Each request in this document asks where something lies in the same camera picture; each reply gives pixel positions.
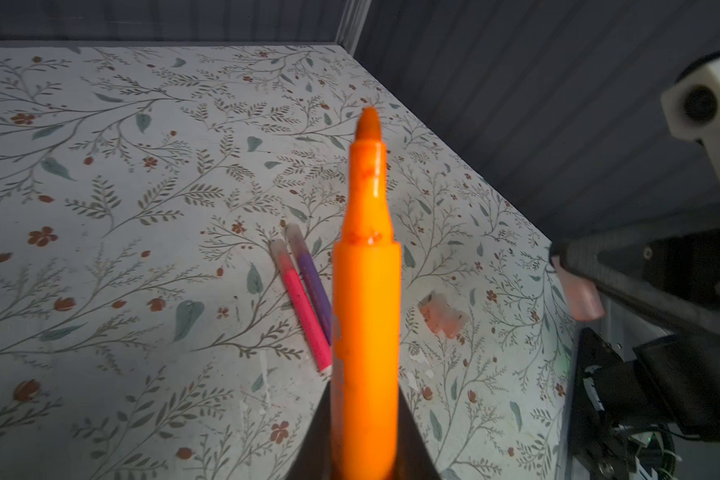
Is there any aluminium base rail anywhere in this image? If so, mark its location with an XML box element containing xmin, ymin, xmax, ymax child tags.
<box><xmin>555</xmin><ymin>300</ymin><xmax>682</xmax><ymax>479</ymax></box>

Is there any bright orange marker pen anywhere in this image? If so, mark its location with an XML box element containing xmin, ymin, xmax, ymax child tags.
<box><xmin>330</xmin><ymin>107</ymin><xmax>402</xmax><ymax>479</ymax></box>

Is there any purple marker pen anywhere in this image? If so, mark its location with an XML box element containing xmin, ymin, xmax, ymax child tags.
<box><xmin>285</xmin><ymin>223</ymin><xmax>332</xmax><ymax>344</ymax></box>

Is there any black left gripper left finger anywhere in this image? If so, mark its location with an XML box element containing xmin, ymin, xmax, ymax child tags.
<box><xmin>284</xmin><ymin>382</ymin><xmax>332</xmax><ymax>480</ymax></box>

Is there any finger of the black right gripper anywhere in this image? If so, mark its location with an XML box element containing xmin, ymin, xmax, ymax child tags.
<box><xmin>550</xmin><ymin>203</ymin><xmax>720</xmax><ymax>339</ymax></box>

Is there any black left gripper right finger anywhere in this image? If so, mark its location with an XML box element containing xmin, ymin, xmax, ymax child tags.
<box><xmin>395</xmin><ymin>387</ymin><xmax>441</xmax><ymax>480</ymax></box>

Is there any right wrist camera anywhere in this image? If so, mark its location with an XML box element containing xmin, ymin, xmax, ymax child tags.
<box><xmin>661</xmin><ymin>50</ymin><xmax>720</xmax><ymax>182</ymax></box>

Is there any pink red marker pen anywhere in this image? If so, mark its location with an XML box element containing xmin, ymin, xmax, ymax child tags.
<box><xmin>270</xmin><ymin>239</ymin><xmax>332</xmax><ymax>372</ymax></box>

